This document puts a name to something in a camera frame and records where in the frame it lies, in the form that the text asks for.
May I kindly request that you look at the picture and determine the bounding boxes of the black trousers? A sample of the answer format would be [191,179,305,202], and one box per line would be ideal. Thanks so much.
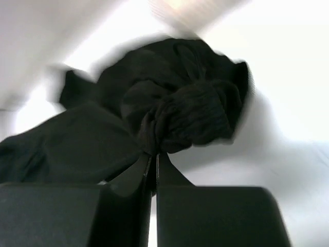
[1,38,251,184]

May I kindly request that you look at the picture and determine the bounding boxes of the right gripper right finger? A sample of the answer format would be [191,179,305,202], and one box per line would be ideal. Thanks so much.
[156,154,291,247]

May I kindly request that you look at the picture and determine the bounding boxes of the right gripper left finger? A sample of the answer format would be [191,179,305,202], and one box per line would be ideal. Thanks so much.
[1,155,152,246]

